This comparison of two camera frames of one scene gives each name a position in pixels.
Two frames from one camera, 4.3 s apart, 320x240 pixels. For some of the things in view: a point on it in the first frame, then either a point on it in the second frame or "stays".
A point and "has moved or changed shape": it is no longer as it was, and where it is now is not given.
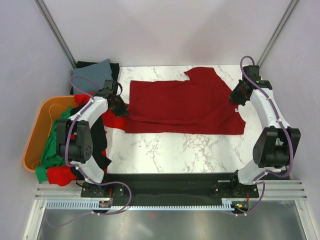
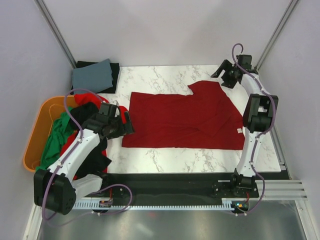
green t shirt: [50, 155] stays
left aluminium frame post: [56, 33] stays
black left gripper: [123, 111] -> [128, 127]
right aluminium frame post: [291, 6] stays
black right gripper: [233, 97] -> [225, 65]
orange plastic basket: [49, 109] stays
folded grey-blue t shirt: [98, 72] stays
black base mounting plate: [171, 186] stays
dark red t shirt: [201, 106] has moved or changed shape
